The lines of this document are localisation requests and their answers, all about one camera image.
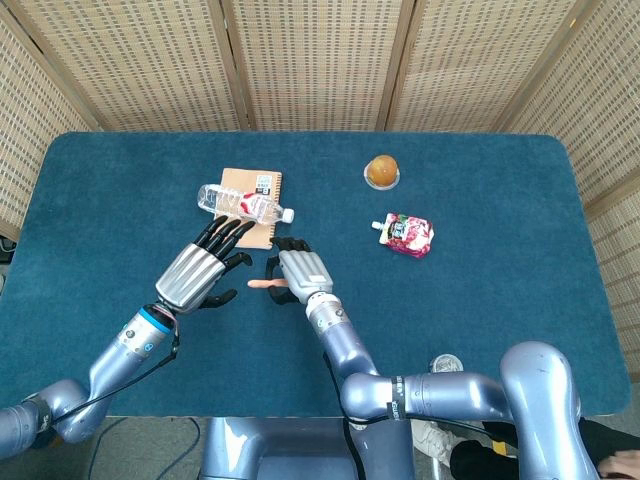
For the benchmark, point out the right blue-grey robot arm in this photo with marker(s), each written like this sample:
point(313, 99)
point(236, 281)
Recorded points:
point(450, 395)

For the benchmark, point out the white sneaker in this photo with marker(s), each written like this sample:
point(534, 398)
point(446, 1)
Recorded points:
point(432, 440)

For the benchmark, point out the red spouted drink pouch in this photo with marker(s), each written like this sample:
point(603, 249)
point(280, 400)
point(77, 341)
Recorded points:
point(407, 236)

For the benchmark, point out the clear plastic water bottle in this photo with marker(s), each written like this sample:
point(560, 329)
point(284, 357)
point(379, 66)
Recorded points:
point(225, 201)

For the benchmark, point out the small pink sausage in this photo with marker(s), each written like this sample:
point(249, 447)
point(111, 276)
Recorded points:
point(260, 284)

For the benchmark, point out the bare human hand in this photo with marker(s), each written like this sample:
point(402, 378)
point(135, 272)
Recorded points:
point(622, 465)

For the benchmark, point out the blue plush tablecloth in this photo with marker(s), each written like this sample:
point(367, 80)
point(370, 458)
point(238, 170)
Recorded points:
point(490, 300)

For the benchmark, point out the woven bamboo screen panel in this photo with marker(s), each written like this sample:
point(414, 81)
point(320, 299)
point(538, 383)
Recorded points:
point(610, 150)
point(480, 65)
point(140, 65)
point(320, 65)
point(30, 130)

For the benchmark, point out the brown spiral notebook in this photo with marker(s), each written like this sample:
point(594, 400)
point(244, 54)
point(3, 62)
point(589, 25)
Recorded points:
point(240, 180)

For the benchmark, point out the blue-grey robot torso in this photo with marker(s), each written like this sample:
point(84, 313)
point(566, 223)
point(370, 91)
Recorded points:
point(275, 447)

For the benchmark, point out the black trouser leg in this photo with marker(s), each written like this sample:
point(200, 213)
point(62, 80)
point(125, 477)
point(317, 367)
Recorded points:
point(480, 457)

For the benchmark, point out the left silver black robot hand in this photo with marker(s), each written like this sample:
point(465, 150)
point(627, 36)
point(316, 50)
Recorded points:
point(192, 275)

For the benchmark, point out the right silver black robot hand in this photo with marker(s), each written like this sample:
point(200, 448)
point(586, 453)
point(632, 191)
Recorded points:
point(302, 272)

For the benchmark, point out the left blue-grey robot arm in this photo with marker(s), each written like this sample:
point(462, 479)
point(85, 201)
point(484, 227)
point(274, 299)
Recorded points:
point(140, 335)

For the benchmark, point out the silver round tin can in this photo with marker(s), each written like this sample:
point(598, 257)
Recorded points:
point(446, 363)

